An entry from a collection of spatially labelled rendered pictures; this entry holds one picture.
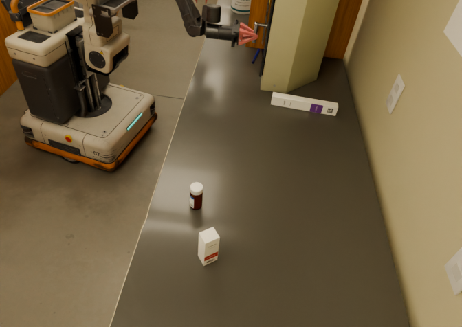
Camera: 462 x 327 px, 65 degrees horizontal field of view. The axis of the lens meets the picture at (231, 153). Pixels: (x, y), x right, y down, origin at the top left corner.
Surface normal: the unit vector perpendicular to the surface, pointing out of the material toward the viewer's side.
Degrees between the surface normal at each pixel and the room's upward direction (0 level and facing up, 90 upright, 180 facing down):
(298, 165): 0
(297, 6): 90
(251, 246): 0
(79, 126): 0
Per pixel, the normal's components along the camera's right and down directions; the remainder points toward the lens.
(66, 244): 0.09, -0.72
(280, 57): -0.10, 0.68
